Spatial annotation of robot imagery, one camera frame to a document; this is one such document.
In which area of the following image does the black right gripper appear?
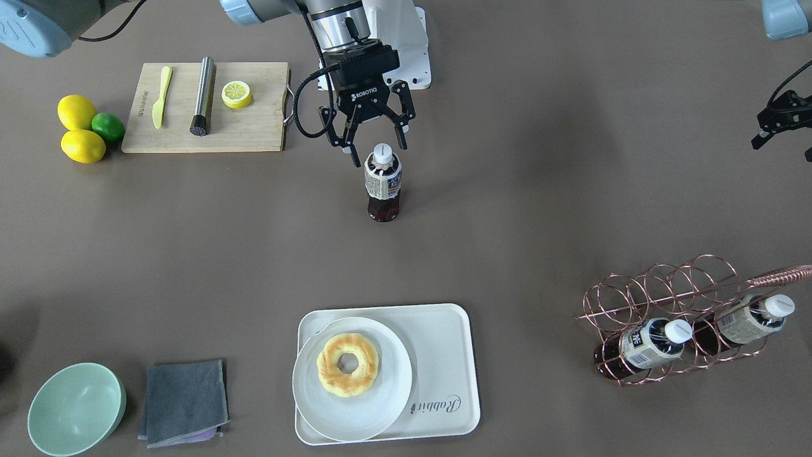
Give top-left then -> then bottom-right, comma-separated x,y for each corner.
321,39 -> 416,168

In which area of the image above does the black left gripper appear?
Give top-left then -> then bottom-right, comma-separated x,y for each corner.
751,90 -> 811,150

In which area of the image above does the tea bottle white cap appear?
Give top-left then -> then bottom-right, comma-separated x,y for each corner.
363,143 -> 403,222

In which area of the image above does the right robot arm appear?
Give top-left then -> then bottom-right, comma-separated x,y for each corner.
1,1 -> 428,167

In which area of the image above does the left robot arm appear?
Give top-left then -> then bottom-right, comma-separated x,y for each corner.
751,1 -> 811,150

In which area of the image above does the tea bottle in rack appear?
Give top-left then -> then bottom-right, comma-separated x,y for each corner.
594,318 -> 693,381
693,293 -> 796,356

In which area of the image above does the cream serving tray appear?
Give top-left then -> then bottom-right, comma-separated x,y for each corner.
292,303 -> 480,446

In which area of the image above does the wooden cutting board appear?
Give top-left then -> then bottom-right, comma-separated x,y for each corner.
121,62 -> 290,154

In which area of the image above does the half lemon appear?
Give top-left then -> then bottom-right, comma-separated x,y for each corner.
221,80 -> 253,109

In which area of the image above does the steel muddler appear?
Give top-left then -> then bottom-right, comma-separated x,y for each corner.
189,56 -> 216,136

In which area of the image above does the yellow plastic knife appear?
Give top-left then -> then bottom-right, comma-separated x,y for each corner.
152,65 -> 173,129

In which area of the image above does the glazed donut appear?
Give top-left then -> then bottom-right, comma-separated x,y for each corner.
317,333 -> 380,397

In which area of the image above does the green lime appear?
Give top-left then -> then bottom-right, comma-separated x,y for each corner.
91,112 -> 126,143

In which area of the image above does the white plate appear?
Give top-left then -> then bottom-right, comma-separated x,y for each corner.
292,316 -> 414,442

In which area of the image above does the yellow lemon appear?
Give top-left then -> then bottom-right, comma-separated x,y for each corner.
60,129 -> 107,164
57,95 -> 98,131

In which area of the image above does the grey folded cloth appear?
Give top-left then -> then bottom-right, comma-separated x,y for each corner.
138,359 -> 230,449

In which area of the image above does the green bowl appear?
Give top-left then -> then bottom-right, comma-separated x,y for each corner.
28,362 -> 126,456

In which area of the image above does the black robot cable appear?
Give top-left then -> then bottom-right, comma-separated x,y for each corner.
766,60 -> 812,109

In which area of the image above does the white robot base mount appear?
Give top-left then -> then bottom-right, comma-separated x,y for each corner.
317,0 -> 433,91

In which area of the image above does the copper wire bottle rack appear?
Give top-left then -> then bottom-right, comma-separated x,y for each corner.
580,255 -> 810,387

